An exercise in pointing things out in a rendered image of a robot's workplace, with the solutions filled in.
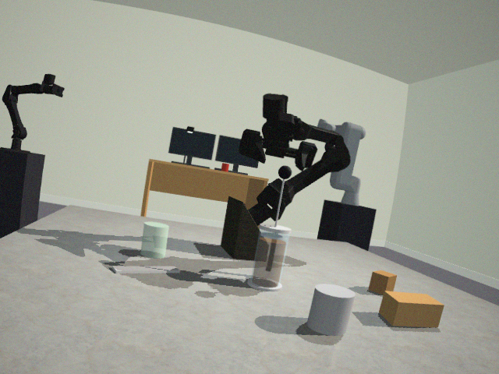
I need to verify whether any glass coffee press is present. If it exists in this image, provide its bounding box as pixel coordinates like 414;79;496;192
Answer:
247;165;292;291

